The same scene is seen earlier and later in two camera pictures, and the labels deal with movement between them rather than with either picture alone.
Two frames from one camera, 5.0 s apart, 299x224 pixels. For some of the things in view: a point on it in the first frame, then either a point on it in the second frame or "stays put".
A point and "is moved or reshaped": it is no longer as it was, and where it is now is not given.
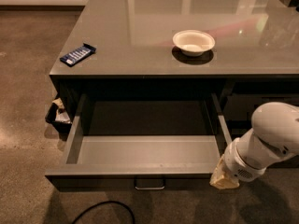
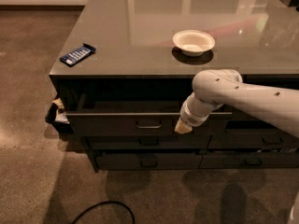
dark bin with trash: [58, 116] stays put
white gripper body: [239, 168] to [192, 119]
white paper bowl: [192, 43] stays put
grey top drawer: [143, 141] is moved or reshaped
